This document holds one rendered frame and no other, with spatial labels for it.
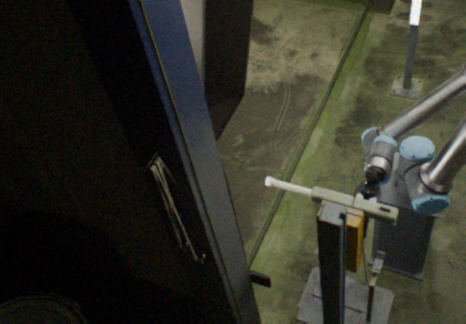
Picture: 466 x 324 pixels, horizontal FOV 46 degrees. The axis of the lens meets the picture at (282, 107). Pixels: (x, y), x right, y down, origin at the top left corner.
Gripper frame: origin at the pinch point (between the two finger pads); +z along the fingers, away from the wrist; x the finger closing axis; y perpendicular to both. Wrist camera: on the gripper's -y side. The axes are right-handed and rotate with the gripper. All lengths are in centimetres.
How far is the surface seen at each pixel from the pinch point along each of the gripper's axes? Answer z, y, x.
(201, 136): 15, -42, 47
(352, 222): 28.1, -39.7, -4.1
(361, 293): 11.8, 35.2, -4.8
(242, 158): -84, 111, 98
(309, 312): 25.0, 36.2, 11.4
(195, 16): -42, -38, 80
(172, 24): 15, -84, 47
